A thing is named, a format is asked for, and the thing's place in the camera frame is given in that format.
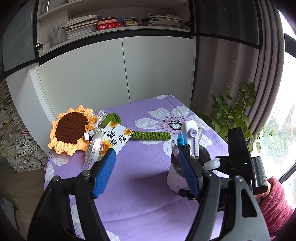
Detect white correction tape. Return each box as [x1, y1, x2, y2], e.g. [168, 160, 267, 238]
[181, 120, 199, 159]

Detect pink sleeve forearm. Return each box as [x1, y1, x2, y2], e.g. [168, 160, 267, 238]
[255, 177, 294, 240]

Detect green potted plant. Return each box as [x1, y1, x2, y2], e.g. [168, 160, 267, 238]
[190, 54, 280, 152]

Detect person right hand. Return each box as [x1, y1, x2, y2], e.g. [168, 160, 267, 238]
[254, 182, 271, 199]

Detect grey fabric pen holder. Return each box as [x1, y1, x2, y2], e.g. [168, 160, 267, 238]
[166, 145, 211, 193]

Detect stack of papers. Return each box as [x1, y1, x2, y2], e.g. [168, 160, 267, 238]
[1, 80, 48, 172]

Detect clear printed ribbon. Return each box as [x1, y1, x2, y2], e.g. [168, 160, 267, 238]
[82, 110, 108, 170]

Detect crochet sunflower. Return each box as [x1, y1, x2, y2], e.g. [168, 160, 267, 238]
[48, 105, 171, 156]

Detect white bookshelf cabinet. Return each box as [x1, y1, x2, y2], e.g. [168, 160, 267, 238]
[1, 1, 197, 153]

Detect sunflower gift card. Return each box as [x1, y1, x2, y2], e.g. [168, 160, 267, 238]
[101, 121, 133, 155]

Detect blue pen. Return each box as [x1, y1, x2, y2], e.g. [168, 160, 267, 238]
[177, 134, 185, 150]

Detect pink strawberry pen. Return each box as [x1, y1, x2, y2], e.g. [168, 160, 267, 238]
[171, 140, 179, 160]

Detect red book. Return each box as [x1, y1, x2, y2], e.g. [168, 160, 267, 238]
[97, 22, 122, 31]

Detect purple floral tablecloth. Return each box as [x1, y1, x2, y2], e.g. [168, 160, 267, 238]
[43, 94, 230, 241]

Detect grey curtain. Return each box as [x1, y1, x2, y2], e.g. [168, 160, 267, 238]
[190, 1, 285, 133]

